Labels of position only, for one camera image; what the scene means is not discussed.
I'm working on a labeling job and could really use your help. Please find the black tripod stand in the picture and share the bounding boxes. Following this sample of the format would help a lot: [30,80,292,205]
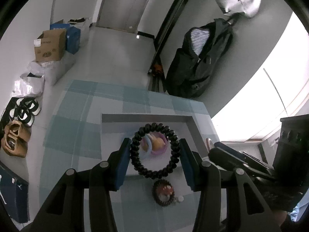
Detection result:
[148,0,189,92]

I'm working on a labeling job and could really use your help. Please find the brown shoes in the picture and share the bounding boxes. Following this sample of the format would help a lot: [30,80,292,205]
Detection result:
[1,120,31,158]

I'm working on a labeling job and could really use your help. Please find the white plastic bag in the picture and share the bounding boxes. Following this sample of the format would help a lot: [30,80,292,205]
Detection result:
[11,73,45,98]

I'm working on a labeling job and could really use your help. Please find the small orange figurine clip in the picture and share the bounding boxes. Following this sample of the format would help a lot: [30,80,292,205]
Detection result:
[157,185,174,198]

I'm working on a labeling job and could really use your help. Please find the clear plastic bag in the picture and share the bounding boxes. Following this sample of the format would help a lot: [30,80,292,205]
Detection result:
[27,51,76,86]

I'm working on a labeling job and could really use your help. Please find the blue hair ring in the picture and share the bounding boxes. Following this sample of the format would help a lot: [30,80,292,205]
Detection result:
[139,136,153,161]

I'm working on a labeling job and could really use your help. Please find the black white sneakers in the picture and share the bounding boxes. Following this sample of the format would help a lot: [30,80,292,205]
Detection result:
[9,97,41,127]

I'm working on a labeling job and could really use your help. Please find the grey open cardboard box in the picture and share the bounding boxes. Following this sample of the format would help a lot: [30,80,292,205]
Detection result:
[101,114,207,175]

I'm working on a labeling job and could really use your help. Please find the black hanging jacket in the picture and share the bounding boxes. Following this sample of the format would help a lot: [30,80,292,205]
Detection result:
[166,18,233,98]

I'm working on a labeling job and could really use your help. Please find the large black spiral hair tie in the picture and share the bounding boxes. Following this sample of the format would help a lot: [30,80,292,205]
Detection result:
[129,122,180,180]

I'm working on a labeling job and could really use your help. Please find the brown cardboard box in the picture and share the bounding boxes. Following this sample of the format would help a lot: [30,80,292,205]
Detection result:
[34,29,66,62]

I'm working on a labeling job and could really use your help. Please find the small black spiral hair tie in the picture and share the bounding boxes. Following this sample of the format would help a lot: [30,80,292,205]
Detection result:
[152,178,175,207]

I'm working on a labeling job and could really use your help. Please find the white bag with clothes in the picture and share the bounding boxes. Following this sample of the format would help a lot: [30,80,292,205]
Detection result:
[68,17,92,47]

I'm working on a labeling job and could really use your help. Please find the grey door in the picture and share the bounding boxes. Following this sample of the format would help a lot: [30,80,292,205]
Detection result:
[96,0,149,34]

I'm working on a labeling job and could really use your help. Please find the blue shoe box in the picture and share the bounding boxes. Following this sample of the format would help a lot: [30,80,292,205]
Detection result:
[50,20,81,55]

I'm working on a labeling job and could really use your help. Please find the dark blue Jordan box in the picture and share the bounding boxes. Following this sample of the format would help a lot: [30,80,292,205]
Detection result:
[0,162,29,224]

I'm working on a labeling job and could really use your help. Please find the purple hair ring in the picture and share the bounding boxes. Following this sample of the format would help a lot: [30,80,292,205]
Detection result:
[142,132,168,156]

